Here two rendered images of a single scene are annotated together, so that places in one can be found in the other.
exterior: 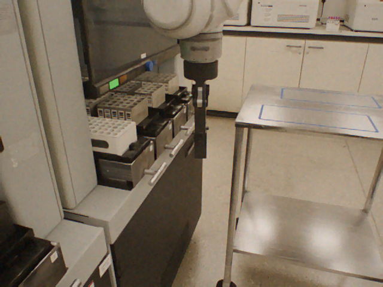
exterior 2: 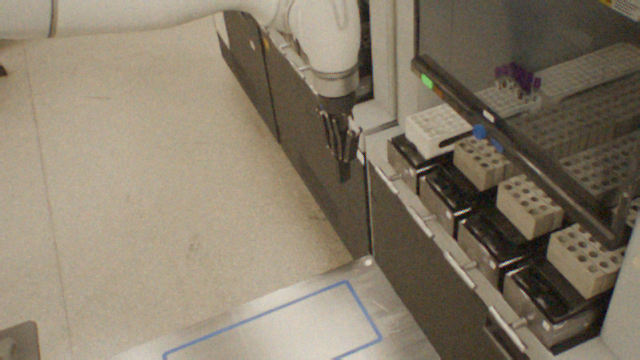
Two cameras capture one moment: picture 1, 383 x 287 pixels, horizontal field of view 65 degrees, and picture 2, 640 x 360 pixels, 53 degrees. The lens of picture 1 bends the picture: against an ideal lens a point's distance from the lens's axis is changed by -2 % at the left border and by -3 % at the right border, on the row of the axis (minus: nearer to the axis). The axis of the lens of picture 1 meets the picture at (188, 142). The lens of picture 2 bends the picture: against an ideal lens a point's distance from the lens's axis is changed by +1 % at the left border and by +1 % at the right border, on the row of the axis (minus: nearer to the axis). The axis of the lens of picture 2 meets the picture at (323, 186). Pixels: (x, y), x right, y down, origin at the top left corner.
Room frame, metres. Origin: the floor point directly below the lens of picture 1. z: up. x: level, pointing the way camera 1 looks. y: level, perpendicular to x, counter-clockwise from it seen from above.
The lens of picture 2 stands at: (1.50, -0.67, 1.73)
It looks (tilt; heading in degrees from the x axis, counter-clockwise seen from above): 41 degrees down; 145
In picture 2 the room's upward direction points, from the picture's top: 7 degrees counter-clockwise
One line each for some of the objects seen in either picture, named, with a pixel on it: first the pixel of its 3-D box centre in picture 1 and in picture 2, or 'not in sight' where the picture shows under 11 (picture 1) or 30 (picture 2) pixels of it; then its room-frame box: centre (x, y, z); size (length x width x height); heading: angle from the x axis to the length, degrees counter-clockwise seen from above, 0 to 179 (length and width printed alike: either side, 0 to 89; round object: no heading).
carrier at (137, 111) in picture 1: (137, 112); (472, 165); (0.86, 0.15, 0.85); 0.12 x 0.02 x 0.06; 164
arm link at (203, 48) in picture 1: (200, 46); (334, 74); (0.67, -0.03, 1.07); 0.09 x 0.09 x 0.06
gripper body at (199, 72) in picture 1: (200, 80); (337, 106); (0.67, -0.03, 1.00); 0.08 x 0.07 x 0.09; 176
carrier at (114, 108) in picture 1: (124, 110); (492, 159); (0.88, 0.20, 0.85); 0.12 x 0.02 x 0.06; 163
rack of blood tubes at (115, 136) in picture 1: (79, 133); (472, 119); (0.75, 0.29, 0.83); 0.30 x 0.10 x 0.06; 73
